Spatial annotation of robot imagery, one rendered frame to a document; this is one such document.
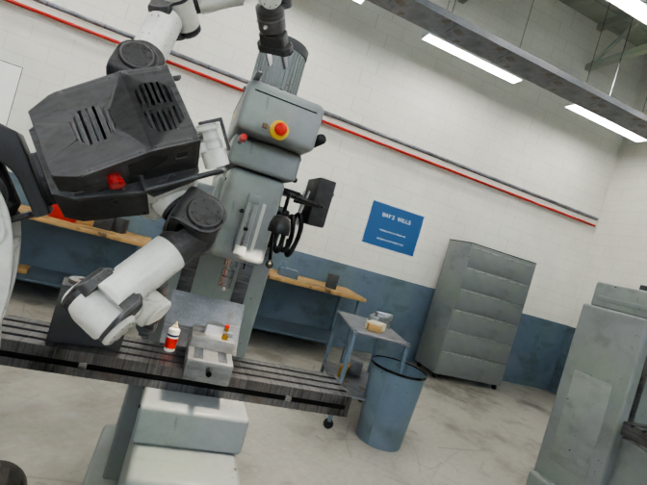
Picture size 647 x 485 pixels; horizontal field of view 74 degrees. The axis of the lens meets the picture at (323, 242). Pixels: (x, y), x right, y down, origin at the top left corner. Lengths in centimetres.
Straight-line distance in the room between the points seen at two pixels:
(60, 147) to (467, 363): 626
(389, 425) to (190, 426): 238
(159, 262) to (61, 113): 35
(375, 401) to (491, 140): 495
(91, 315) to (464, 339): 597
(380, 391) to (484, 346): 348
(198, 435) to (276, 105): 107
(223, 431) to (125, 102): 102
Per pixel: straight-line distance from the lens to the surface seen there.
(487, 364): 699
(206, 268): 198
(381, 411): 364
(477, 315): 663
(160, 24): 135
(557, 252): 840
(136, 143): 96
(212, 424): 151
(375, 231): 636
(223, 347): 159
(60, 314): 160
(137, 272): 96
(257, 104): 141
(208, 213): 99
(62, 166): 98
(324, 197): 187
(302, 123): 143
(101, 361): 158
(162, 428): 151
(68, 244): 596
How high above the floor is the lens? 147
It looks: 1 degrees down
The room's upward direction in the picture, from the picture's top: 16 degrees clockwise
